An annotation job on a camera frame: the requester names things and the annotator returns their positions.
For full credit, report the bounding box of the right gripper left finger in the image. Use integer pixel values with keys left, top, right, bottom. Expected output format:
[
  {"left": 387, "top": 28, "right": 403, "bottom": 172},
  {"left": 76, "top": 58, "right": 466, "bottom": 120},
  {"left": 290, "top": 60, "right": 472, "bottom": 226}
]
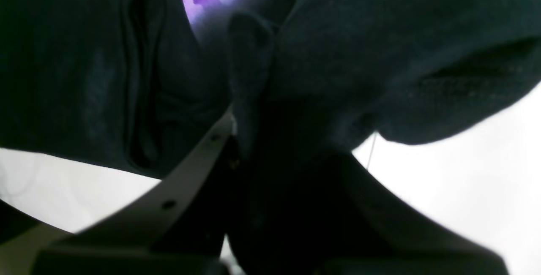
[{"left": 1, "top": 111, "right": 235, "bottom": 275}]

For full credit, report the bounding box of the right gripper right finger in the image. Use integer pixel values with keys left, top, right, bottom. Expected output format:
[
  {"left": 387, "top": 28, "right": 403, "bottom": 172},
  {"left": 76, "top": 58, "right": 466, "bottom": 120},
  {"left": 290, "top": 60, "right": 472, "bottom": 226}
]
[{"left": 326, "top": 154, "right": 508, "bottom": 275}]

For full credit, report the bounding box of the black T-shirt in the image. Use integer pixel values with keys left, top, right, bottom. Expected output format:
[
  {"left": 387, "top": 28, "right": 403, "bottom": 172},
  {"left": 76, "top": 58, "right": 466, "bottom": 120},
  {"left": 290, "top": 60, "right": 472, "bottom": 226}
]
[{"left": 1, "top": 0, "right": 540, "bottom": 275}]

